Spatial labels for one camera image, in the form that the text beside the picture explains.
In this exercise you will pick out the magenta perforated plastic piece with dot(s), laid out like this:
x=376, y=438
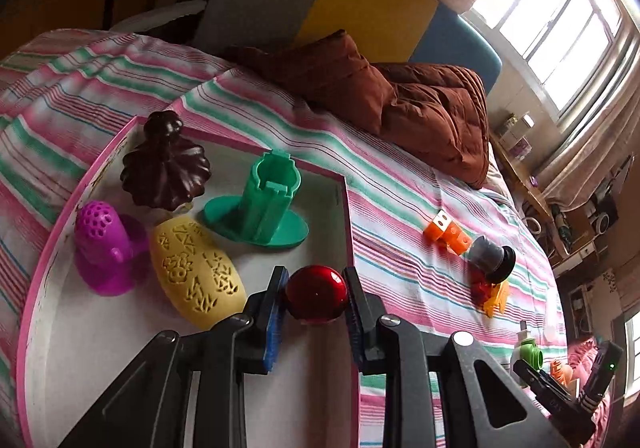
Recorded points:
x=107, y=253

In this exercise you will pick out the white box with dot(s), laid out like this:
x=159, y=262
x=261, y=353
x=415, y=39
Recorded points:
x=512, y=130

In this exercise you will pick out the orange ribbed plastic piece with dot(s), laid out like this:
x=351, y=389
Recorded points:
x=562, y=372

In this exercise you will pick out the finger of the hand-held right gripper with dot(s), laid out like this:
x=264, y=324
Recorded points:
x=540, y=378

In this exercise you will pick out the brown quilted jacket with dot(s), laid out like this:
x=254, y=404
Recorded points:
x=415, y=113

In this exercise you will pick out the purple box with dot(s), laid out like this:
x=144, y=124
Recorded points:
x=521, y=148

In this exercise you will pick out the red puzzle piece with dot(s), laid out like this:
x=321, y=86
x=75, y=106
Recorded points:
x=479, y=292

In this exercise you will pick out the orange shoe-shaped piece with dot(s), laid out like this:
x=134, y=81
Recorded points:
x=497, y=300

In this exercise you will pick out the white tray with pink rim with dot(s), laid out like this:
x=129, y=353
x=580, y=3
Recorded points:
x=125, y=368

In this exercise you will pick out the orange plastic block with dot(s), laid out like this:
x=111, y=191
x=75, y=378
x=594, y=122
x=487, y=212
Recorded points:
x=447, y=233

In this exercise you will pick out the red metallic cylinder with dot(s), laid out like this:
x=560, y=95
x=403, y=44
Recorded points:
x=315, y=295

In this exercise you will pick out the brown flower-shaped lid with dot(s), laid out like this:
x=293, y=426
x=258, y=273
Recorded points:
x=165, y=168

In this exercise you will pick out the green plastic stand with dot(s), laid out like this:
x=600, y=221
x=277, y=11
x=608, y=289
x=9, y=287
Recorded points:
x=265, y=208

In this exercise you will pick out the striped bedsheet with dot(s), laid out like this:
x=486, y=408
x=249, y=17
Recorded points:
x=400, y=208

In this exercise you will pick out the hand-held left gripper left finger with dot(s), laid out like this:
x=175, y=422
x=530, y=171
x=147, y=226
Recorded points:
x=270, y=328

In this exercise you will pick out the green and white round toy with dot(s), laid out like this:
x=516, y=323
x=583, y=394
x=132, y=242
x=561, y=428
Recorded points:
x=529, y=353

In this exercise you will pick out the wooden shelf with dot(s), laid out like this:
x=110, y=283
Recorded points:
x=525, y=183

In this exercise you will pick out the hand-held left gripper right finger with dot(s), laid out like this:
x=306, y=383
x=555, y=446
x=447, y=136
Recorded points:
x=356, y=328

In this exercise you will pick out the yellow perforated oval shell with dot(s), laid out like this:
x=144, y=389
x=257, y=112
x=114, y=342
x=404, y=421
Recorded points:
x=195, y=273

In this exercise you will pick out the window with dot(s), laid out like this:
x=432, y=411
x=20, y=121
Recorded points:
x=545, y=13

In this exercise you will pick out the grey yellow blue headboard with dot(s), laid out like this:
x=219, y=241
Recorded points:
x=360, y=3

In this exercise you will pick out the grey cylinder with black base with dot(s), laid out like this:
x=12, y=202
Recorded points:
x=490, y=255

